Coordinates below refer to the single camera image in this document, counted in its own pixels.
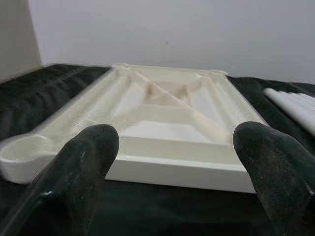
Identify white plastic table leg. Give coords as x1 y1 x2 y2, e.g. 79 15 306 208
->
283 91 315 105
262 88 315 137

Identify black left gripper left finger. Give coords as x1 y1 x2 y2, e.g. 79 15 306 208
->
0 124 120 236

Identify white plastic table top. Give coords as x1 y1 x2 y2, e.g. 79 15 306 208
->
0 63 268 195

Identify black cloth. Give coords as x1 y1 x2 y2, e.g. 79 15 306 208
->
0 62 315 236

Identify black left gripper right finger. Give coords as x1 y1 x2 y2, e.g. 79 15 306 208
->
232 120 315 236

